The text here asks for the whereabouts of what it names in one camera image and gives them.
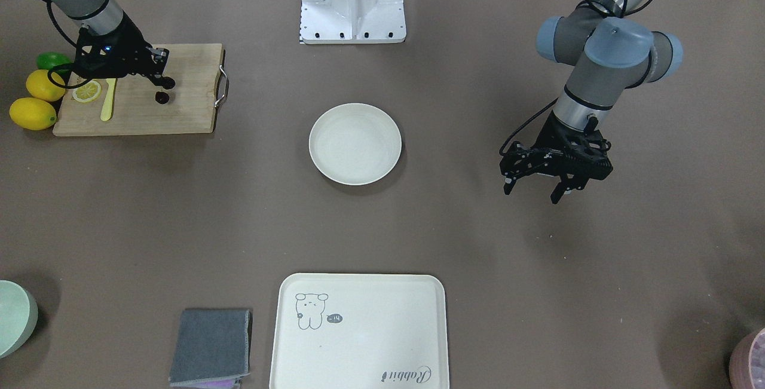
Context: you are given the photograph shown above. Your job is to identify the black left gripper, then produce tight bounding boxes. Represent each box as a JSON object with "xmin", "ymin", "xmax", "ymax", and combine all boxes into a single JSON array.
[{"xmin": 500, "ymin": 114, "xmax": 614, "ymax": 204}]

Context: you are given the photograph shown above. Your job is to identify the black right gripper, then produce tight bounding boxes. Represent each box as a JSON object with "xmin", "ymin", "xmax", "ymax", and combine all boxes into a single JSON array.
[{"xmin": 72, "ymin": 19, "xmax": 169, "ymax": 87}]

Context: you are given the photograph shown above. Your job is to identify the beige plate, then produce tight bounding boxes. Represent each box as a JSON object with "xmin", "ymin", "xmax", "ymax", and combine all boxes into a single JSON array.
[{"xmin": 308, "ymin": 103, "xmax": 403, "ymax": 186}]

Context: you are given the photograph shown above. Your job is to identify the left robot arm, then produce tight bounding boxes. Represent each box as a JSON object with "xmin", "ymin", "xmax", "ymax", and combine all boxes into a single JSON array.
[{"xmin": 499, "ymin": 0, "xmax": 684, "ymax": 203}]

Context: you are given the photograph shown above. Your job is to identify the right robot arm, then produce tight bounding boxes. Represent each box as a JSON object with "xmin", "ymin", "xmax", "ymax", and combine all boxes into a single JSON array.
[{"xmin": 42, "ymin": 0, "xmax": 175, "ymax": 90}]

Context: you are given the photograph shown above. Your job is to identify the cream rabbit tray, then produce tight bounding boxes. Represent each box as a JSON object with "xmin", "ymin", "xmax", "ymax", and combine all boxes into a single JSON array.
[{"xmin": 270, "ymin": 274, "xmax": 450, "ymax": 388}]

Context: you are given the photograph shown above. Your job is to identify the bamboo cutting board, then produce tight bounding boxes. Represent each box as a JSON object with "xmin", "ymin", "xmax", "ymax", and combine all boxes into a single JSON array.
[{"xmin": 53, "ymin": 44, "xmax": 225, "ymax": 137}]

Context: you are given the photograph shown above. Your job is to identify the yellow plastic knife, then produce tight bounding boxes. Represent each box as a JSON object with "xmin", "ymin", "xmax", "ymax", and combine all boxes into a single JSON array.
[{"xmin": 99, "ymin": 78, "xmax": 117, "ymax": 122}]

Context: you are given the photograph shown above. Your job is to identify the green lime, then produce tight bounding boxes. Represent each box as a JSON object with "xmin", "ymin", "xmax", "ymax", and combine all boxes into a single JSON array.
[{"xmin": 36, "ymin": 51, "xmax": 73, "ymax": 73}]

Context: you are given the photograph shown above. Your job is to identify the yellow lemon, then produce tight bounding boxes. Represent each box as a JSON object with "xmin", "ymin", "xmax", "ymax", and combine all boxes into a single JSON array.
[
  {"xmin": 9, "ymin": 97, "xmax": 58, "ymax": 131},
  {"xmin": 25, "ymin": 69, "xmax": 66, "ymax": 102}
]

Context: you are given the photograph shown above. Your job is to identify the pink bowl with ice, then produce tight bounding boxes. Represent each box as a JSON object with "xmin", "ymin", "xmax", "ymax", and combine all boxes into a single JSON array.
[{"xmin": 729, "ymin": 329, "xmax": 764, "ymax": 388}]

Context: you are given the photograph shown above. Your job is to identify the mint green bowl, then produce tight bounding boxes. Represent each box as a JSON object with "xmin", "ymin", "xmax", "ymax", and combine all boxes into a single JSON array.
[{"xmin": 1, "ymin": 280, "xmax": 38, "ymax": 357}]

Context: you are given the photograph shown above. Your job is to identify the grey folded cloth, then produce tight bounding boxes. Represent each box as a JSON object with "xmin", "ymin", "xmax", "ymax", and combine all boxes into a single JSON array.
[{"xmin": 169, "ymin": 308, "xmax": 251, "ymax": 388}]

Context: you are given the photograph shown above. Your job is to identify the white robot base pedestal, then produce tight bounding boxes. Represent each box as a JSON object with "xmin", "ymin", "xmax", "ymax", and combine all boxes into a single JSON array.
[{"xmin": 299, "ymin": 0, "xmax": 407, "ymax": 44}]

